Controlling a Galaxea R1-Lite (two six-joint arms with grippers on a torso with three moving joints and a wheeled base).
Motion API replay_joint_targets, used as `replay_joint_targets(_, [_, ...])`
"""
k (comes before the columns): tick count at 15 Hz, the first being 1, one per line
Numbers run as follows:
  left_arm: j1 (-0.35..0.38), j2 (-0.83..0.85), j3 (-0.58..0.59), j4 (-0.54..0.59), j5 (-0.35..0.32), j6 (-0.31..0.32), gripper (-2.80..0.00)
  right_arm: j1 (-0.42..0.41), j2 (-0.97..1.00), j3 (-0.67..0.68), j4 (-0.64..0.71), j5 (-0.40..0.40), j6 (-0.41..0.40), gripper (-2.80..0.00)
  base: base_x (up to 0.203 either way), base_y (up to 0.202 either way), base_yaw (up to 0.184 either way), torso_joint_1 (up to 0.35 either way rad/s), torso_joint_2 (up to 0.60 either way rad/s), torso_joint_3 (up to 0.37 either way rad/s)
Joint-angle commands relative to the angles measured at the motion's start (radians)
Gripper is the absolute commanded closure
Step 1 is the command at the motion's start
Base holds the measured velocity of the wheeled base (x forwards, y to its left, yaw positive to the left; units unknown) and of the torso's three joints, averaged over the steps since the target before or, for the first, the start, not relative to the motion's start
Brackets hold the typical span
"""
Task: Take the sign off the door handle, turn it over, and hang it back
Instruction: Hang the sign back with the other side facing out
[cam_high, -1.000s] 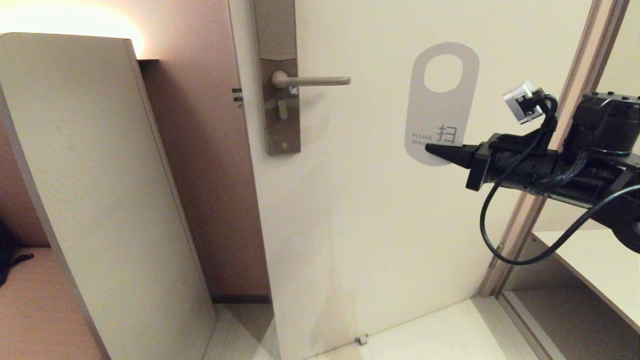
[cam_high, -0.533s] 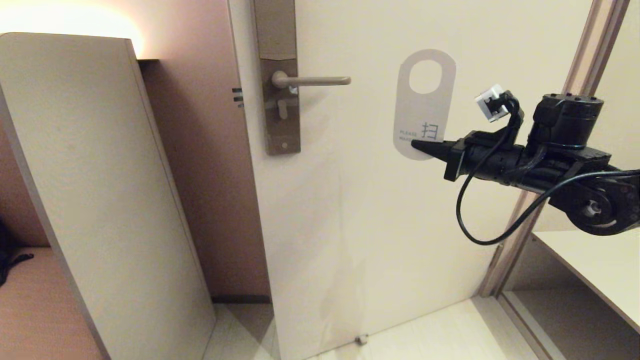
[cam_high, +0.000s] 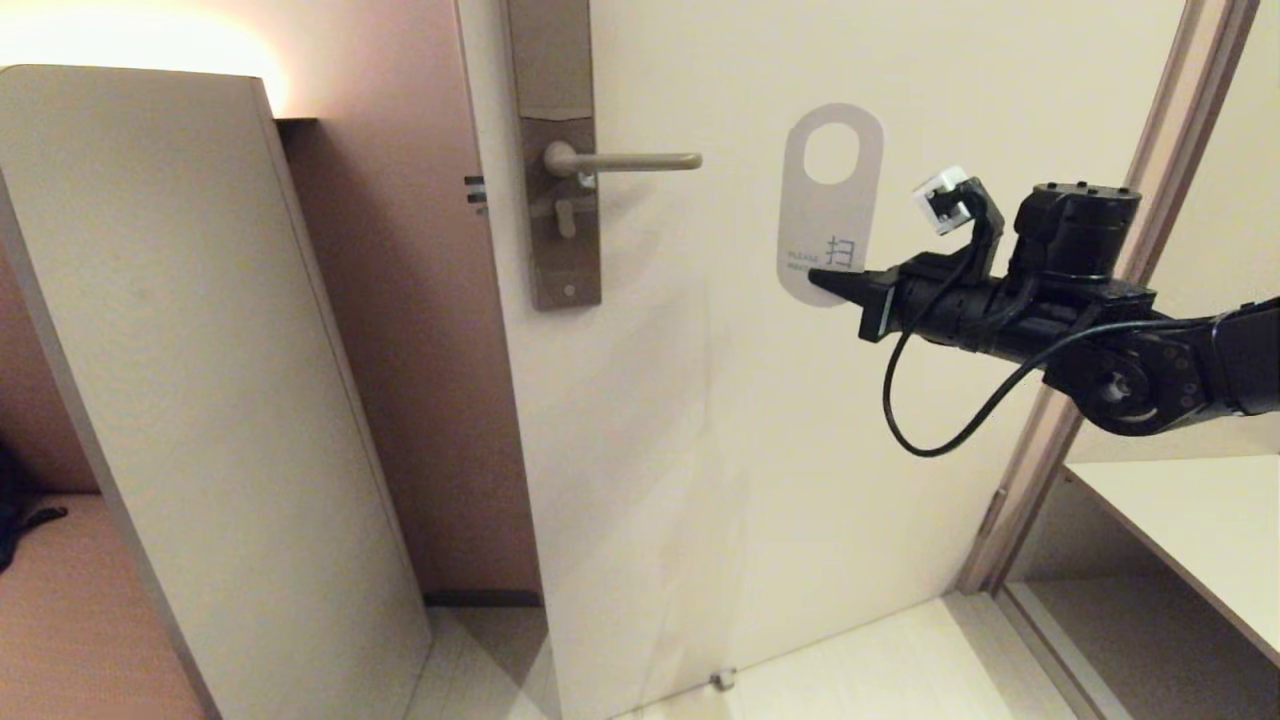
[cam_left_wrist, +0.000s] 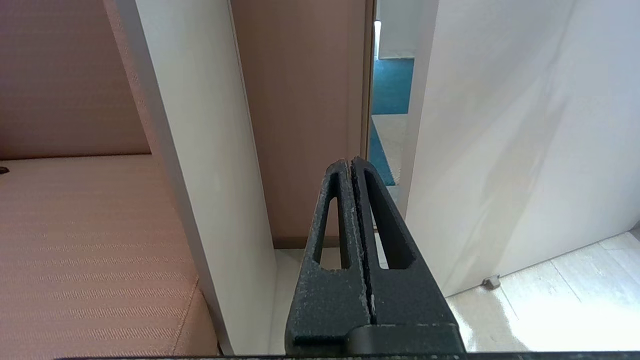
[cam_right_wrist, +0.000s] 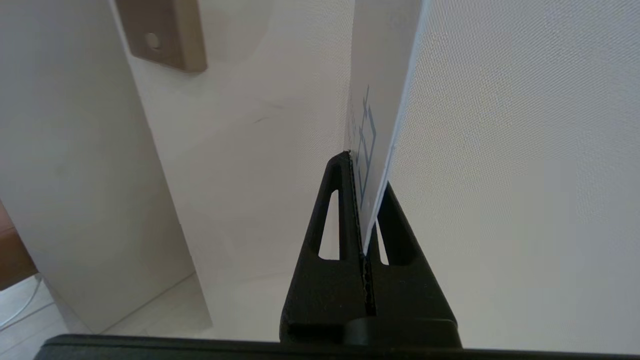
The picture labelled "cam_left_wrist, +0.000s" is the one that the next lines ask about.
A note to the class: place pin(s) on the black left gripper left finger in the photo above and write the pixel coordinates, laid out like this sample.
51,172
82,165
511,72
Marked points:
325,305

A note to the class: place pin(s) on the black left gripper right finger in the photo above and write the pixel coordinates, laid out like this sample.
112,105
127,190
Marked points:
410,300

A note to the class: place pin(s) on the small metal door stop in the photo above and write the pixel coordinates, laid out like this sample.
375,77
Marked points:
491,282

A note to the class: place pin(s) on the white door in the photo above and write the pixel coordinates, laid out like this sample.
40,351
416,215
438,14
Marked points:
525,150

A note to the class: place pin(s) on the beige cabinet panel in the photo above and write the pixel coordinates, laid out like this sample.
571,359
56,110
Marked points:
200,150

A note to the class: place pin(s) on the brown leather chair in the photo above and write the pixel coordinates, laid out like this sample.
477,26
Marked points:
90,250

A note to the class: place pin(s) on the pink fabric bench backrest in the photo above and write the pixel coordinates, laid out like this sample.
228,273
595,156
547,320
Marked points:
60,75

